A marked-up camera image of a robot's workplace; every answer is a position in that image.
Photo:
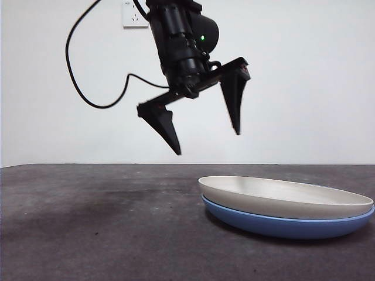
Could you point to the white wall socket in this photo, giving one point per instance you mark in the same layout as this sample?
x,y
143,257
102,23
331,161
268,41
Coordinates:
x,y
130,19

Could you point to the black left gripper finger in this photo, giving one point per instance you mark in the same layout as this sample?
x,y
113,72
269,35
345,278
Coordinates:
x,y
162,123
235,99

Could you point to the blue round plate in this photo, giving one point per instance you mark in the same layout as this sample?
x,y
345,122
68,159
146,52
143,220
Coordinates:
x,y
278,229

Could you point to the white round plate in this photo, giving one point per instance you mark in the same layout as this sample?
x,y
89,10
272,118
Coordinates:
x,y
278,196

